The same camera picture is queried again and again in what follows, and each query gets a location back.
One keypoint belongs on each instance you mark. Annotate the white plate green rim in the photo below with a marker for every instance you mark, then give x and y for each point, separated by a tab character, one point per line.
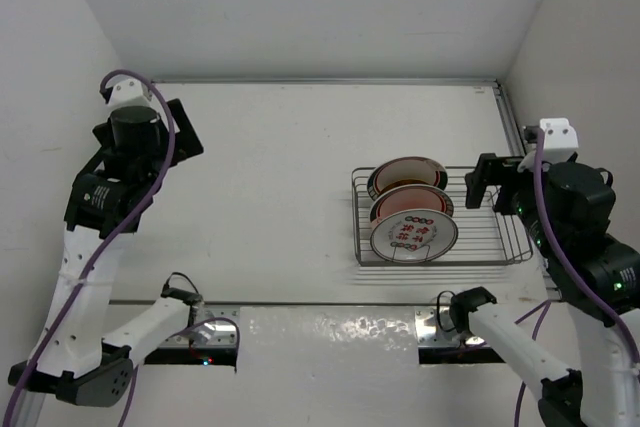
410	197

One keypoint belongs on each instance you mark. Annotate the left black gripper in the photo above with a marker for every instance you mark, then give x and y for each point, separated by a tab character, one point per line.
185	145

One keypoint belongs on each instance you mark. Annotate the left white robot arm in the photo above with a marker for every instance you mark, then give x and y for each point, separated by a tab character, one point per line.
81	364

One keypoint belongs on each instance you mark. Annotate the right metal mounting bracket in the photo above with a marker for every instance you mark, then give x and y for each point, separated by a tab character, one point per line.
434	329

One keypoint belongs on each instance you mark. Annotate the rear white green-rimmed plate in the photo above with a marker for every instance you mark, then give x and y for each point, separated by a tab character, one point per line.
406	170

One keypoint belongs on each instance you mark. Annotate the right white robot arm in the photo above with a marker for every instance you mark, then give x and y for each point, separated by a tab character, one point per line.
598	279

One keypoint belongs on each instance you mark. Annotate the metal mounting bracket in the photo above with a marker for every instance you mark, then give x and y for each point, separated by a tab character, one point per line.
434	329
213	332

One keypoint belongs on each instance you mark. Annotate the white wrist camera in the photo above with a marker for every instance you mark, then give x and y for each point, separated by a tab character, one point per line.
555	138
126	93

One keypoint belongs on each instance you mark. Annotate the left metal mounting bracket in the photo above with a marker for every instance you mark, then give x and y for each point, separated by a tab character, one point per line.
213	332

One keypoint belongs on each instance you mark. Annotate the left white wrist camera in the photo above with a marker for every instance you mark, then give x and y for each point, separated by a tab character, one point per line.
126	93

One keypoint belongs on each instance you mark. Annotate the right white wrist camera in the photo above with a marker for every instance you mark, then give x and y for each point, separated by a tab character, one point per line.
555	138

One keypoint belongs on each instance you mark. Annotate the metal wire dish rack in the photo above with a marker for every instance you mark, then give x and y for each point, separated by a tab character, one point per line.
486	238

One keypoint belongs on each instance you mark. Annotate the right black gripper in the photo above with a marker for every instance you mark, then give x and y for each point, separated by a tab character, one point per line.
490	168

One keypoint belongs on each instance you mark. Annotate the white plate red characters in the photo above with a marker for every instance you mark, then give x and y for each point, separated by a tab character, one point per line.
414	236

